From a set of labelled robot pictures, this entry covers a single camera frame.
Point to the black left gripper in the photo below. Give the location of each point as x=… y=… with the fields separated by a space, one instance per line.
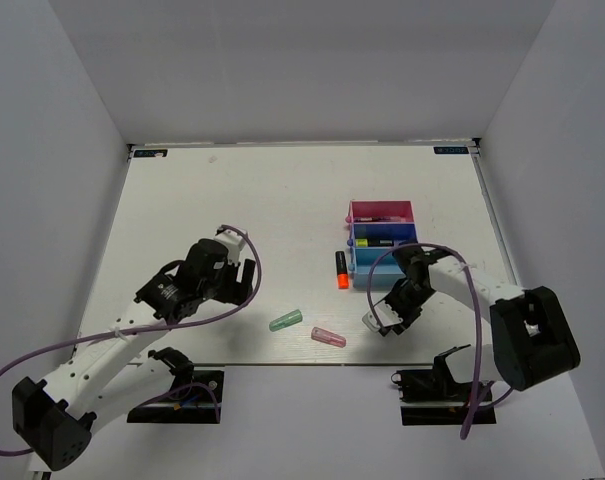
x=246 y=285

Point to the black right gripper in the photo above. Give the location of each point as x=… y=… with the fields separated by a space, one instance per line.
x=408 y=319

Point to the yellow cap black highlighter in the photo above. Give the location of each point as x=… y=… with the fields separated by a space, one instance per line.
x=377 y=243

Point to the purple ink refill pen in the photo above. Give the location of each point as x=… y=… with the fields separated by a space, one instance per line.
x=378 y=219

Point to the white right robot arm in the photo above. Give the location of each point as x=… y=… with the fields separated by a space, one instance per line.
x=522 y=335

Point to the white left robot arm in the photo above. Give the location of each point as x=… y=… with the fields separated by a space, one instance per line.
x=58 y=415

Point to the light blue plastic bin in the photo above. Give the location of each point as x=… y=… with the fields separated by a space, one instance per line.
x=385 y=274

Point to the purple-blue plastic bin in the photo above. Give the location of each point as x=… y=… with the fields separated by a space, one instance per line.
x=382 y=231

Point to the orange cap black highlighter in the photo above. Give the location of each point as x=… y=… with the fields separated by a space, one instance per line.
x=342 y=275

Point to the pink translucent eraser case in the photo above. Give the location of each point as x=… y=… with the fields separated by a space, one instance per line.
x=327 y=337

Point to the pink plastic bin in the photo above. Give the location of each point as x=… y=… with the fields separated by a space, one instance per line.
x=380 y=208

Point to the right corner label sticker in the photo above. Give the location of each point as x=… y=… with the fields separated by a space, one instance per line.
x=451 y=150

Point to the corner label sticker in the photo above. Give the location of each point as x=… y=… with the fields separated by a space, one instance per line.
x=150 y=153
x=451 y=150

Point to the left corner label sticker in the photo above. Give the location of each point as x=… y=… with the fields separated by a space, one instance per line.
x=150 y=153

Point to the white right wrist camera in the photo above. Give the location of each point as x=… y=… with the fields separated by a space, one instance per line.
x=381 y=320

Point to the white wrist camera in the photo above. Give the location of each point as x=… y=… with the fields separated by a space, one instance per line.
x=381 y=320
x=234 y=240

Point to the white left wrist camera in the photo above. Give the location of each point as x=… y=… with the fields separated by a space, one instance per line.
x=234 y=240

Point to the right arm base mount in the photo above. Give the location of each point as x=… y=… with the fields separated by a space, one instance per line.
x=426 y=400

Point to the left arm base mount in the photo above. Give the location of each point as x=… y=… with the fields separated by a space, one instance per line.
x=200 y=403

